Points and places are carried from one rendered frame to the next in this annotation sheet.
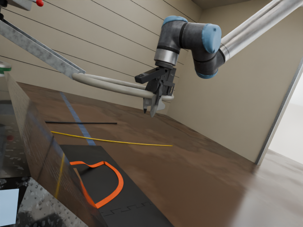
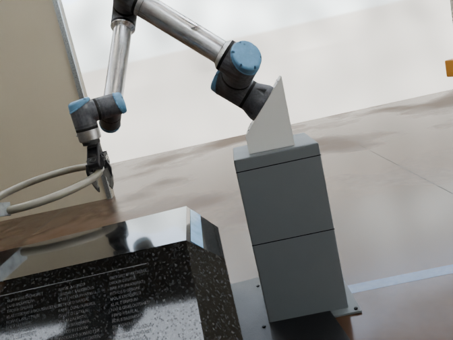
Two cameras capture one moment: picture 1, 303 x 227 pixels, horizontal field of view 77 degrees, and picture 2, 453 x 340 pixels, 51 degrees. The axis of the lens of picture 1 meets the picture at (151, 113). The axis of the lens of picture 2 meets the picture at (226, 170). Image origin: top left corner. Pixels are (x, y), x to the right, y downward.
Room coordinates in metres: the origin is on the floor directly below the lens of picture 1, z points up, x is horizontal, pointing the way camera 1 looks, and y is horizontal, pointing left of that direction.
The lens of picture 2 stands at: (-0.82, 1.21, 1.23)
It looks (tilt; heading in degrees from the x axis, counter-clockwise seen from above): 11 degrees down; 308
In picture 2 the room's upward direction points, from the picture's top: 13 degrees counter-clockwise
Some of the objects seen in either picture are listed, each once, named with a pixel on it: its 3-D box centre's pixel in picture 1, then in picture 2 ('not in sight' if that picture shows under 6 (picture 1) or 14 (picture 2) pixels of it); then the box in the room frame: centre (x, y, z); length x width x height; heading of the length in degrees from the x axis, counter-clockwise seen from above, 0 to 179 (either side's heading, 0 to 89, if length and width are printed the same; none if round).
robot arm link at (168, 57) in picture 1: (165, 58); (88, 135); (0.77, 0.02, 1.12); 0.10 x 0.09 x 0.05; 37
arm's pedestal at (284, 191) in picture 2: not in sight; (288, 224); (0.43, -0.78, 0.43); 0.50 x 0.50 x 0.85; 36
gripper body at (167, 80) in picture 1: (161, 79); (96, 154); (0.77, 0.00, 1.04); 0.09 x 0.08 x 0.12; 127
